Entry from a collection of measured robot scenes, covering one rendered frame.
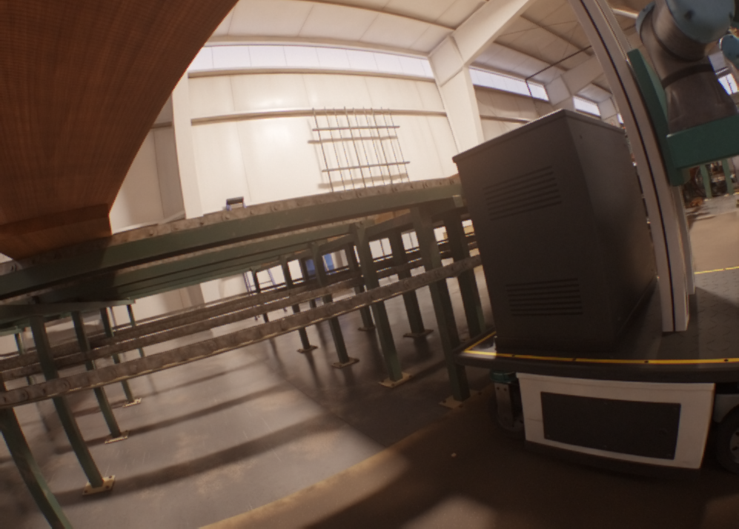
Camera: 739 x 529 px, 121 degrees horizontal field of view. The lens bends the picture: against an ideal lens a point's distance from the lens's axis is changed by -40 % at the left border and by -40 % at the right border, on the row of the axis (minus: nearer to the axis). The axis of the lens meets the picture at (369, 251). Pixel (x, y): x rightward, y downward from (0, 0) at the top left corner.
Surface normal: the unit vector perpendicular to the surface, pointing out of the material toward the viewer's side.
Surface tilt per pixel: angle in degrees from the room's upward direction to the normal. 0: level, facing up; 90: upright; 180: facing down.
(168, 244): 90
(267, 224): 90
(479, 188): 90
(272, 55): 90
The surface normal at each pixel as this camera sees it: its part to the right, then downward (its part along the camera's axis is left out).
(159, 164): 0.22, -0.11
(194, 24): 0.25, 0.97
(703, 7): -0.51, 0.25
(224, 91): 0.53, -0.15
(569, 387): -0.81, 0.21
